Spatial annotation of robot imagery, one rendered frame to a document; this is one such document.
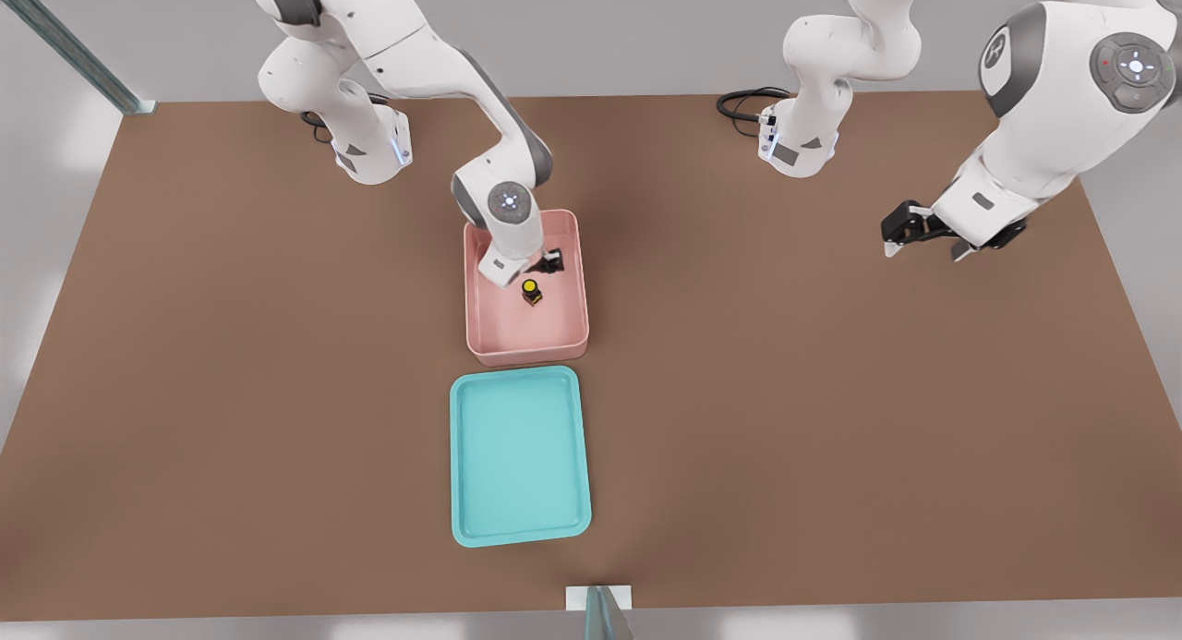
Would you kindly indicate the yellow and black button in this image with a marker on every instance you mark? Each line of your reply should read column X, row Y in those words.
column 531, row 292

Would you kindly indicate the pink box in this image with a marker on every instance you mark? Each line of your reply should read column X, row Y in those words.
column 528, row 331

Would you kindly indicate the pale blue-green tray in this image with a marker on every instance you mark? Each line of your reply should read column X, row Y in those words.
column 520, row 456

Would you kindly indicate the silver frame post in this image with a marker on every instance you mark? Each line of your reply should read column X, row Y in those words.
column 600, row 612
column 78, row 54

